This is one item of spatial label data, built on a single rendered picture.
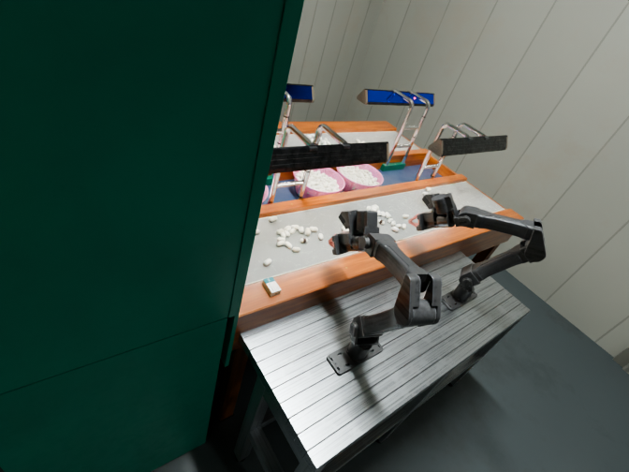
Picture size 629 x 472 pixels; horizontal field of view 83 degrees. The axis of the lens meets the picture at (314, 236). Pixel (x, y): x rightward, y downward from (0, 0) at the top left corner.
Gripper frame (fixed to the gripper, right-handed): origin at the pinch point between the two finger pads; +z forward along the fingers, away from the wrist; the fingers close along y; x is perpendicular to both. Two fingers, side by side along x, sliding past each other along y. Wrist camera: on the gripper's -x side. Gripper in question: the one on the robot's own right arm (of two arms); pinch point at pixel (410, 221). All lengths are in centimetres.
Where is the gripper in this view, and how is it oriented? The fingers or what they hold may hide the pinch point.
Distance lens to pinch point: 155.1
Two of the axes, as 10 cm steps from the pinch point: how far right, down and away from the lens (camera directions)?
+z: -5.8, 0.0, 8.2
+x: 1.5, 9.8, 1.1
